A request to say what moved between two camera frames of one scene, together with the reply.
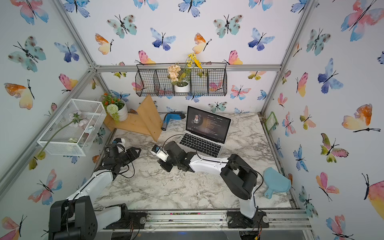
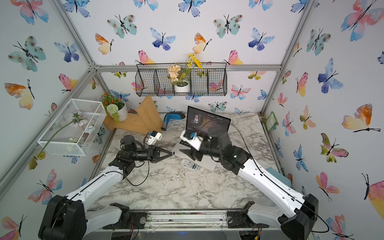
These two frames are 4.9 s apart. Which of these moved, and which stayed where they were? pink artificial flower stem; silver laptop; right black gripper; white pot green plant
Moved: right black gripper
Stayed: silver laptop; white pot green plant; pink artificial flower stem
